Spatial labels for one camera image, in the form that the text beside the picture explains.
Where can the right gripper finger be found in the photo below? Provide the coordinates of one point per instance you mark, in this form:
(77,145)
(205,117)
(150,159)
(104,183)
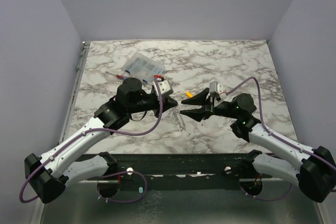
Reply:
(199,99)
(199,114)

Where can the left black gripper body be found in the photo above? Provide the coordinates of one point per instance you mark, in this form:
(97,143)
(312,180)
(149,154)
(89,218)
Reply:
(147,102)

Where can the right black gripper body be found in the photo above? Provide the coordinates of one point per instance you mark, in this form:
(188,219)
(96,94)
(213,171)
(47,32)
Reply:
(209,107)

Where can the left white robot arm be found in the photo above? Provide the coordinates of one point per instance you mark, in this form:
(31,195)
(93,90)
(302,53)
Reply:
(50,173)

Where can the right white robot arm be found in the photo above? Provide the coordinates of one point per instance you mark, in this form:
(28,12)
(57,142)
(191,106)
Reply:
(312,170)

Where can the blue red screwdriver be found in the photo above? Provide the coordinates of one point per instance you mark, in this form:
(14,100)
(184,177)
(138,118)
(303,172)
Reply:
(118,76)

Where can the clear plastic parts box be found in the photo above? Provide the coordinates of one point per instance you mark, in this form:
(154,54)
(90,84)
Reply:
(143,67)

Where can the yellow handled screwdriver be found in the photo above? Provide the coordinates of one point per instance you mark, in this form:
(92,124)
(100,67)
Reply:
(189,94)

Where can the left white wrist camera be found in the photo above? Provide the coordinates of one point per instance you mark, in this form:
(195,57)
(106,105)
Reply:
(164,87)

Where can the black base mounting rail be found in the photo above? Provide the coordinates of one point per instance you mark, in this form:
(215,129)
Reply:
(185,171)

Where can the left aluminium side rail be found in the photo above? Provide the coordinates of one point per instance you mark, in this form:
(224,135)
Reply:
(71,106)

